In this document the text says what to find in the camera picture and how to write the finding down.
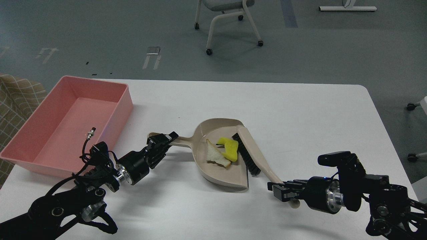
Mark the beige plastic dustpan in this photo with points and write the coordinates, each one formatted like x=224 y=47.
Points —
x=236 y=174

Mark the yellow sponge piece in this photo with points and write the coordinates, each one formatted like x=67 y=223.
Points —
x=231 y=148

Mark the silver floor socket plate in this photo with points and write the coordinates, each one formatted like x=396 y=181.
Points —
x=153 y=51

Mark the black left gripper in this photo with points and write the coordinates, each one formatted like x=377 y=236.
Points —
x=138 y=164

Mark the pink plastic bin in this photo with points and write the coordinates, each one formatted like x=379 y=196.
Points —
x=51 y=140

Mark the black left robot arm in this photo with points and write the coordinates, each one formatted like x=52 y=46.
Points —
x=79 y=199

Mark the beige checkered cloth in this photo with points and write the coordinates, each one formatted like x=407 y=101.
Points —
x=19 y=97

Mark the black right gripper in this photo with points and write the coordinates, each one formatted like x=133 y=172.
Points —
x=319 y=193

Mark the white bread slice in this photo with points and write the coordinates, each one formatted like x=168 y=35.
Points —
x=215 y=156

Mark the white table base bar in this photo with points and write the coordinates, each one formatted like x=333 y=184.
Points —
x=348 y=6

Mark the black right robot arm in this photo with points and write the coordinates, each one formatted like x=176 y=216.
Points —
x=393 y=214

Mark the beige hand brush black bristles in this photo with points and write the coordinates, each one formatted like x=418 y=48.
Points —
x=252 y=155

